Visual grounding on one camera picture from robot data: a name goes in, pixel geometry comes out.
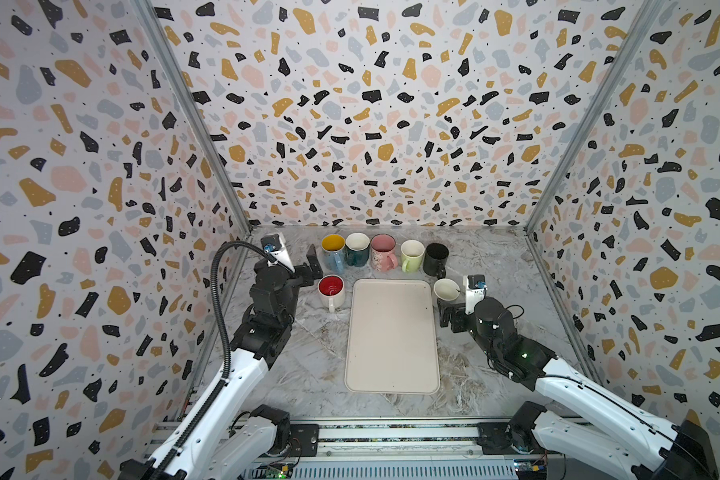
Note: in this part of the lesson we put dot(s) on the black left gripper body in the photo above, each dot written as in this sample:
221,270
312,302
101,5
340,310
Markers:
304,278

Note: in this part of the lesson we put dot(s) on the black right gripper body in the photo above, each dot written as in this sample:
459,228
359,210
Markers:
453,309

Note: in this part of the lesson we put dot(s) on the light blue butterfly mug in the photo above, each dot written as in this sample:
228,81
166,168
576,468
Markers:
333,252

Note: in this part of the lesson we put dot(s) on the grey mug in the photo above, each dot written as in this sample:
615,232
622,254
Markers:
446,292

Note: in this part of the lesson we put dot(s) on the white mug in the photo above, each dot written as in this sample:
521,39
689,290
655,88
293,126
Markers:
332,292

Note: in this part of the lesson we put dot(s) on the dark teal mug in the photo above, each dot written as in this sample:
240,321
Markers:
357,249

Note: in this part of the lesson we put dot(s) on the black mug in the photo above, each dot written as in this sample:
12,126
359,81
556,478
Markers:
435,259

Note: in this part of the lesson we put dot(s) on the pink ghost pattern mug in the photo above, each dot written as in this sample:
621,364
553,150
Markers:
383,256

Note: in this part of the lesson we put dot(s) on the light green mug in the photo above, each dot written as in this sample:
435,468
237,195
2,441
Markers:
412,255

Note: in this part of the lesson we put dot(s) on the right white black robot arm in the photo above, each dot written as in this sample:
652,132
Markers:
618,438

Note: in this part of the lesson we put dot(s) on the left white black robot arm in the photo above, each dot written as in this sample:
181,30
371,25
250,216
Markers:
202,446

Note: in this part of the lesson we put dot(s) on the beige plastic tray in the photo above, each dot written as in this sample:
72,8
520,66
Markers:
392,345

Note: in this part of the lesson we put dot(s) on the right circuit board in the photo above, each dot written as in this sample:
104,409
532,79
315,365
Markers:
530,469

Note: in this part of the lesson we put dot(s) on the left green circuit board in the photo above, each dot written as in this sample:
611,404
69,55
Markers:
273,471

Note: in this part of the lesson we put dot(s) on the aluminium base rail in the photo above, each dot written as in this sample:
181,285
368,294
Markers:
385,448

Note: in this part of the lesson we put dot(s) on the left corner aluminium post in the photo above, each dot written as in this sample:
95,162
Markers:
145,13

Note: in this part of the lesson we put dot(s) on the corner aluminium post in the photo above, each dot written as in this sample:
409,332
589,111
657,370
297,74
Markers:
638,31
145,13

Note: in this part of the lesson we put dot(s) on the right corner aluminium post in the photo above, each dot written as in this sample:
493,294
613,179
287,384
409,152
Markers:
638,31

